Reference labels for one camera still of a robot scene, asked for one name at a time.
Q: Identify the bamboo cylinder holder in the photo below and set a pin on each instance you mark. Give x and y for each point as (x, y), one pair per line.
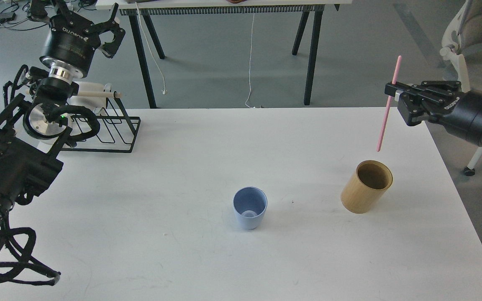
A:
(369, 182)

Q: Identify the pink chopstick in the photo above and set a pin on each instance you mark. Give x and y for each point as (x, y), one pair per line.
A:
(388, 105)

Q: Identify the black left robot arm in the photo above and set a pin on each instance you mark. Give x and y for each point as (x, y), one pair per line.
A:
(37, 122)

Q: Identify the white cup on rack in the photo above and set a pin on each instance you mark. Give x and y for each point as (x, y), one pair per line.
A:
(91, 95)

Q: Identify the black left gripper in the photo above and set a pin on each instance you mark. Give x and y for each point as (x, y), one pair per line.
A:
(71, 46)

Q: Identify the blue plastic cup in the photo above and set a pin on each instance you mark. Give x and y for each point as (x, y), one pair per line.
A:
(249, 204)

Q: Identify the black wire dish rack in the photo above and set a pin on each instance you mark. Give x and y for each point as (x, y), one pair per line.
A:
(118, 130)

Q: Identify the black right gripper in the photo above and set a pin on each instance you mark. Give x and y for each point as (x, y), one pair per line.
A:
(439, 103)

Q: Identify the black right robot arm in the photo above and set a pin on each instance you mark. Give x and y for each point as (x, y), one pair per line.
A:
(442, 103)

